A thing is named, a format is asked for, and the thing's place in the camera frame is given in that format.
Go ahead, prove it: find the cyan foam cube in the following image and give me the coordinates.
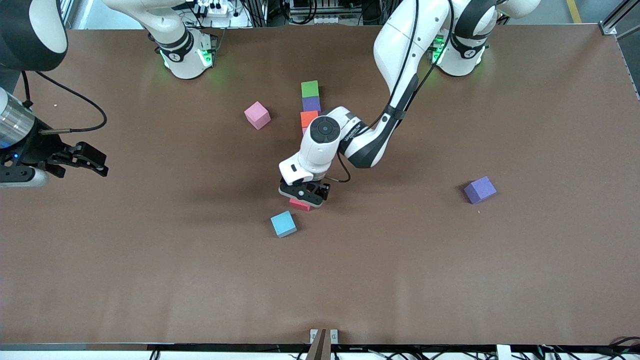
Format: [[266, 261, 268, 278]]
[[270, 210, 298, 238]]

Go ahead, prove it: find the brown mounting pole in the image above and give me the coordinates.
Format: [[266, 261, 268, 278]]
[[305, 328, 327, 360]]

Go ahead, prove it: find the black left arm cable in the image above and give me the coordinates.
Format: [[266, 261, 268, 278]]
[[336, 0, 456, 184]]

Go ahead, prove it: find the metal table edge bracket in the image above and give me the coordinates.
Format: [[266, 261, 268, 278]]
[[309, 328, 339, 346]]

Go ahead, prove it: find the aluminium frame profile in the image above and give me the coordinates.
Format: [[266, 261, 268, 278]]
[[599, 0, 640, 38]]

